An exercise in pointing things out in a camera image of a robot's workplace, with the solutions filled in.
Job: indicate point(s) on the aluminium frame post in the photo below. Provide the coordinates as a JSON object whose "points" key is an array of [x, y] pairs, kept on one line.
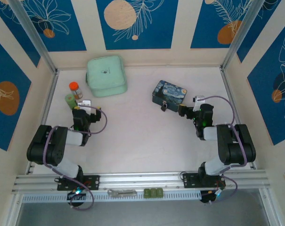
{"points": [[241, 33], [34, 35]]}

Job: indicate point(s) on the mint green zip pouch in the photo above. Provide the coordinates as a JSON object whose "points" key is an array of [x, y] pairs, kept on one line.
{"points": [[106, 76]]}

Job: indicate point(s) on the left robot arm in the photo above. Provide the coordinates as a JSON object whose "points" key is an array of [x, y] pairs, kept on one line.
{"points": [[45, 146]]}

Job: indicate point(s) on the starry night tin box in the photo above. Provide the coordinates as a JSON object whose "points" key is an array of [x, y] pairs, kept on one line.
{"points": [[170, 93]]}

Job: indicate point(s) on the green terminal connector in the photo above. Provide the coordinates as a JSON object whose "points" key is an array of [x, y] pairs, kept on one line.
{"points": [[147, 193], [159, 192], [153, 192]]}

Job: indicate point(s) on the green cylinder roll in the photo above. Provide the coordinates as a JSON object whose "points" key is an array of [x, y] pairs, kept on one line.
{"points": [[70, 101]]}

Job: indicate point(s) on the right black controller board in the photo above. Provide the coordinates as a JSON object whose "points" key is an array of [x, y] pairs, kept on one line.
{"points": [[210, 196]]}

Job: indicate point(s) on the black controller board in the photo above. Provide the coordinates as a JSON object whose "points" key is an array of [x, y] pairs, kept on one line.
{"points": [[76, 195], [210, 196]]}

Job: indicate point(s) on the left aluminium frame post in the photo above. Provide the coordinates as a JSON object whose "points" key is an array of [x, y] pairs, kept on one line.
{"points": [[34, 35]]}

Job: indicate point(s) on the left black controller board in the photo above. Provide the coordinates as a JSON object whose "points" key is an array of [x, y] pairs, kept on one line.
{"points": [[76, 195]]}

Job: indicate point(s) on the orange-lid spice jar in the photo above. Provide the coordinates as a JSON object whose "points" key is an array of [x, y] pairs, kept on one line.
{"points": [[75, 90]]}

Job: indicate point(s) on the right aluminium frame post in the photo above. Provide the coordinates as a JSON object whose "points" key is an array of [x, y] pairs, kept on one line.
{"points": [[241, 33]]}

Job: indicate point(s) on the right aluminium side rail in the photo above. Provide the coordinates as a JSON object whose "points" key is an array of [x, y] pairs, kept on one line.
{"points": [[236, 110]]}

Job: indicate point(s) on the left aluminium side rail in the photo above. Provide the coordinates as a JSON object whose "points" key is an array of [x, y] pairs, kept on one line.
{"points": [[46, 110]]}

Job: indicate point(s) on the dark padlock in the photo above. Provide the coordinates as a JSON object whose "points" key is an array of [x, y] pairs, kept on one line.
{"points": [[164, 107]]}

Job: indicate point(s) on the grey metal bracket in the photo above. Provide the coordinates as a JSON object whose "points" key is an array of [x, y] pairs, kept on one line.
{"points": [[122, 193]]}

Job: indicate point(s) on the aluminium mounting rail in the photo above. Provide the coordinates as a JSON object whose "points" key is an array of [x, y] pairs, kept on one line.
{"points": [[142, 180]]}

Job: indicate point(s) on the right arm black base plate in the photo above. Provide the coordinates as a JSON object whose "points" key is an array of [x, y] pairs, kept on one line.
{"points": [[190, 181]]}

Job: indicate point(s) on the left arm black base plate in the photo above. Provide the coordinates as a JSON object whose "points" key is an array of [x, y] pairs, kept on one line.
{"points": [[92, 182]]}

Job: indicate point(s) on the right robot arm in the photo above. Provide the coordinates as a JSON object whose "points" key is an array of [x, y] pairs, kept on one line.
{"points": [[238, 146]]}

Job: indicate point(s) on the aluminium side rail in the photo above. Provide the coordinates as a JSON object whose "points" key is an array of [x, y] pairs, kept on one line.
{"points": [[46, 110], [236, 110]]}

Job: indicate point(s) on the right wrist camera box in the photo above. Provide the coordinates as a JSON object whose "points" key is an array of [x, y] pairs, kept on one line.
{"points": [[199, 99]]}

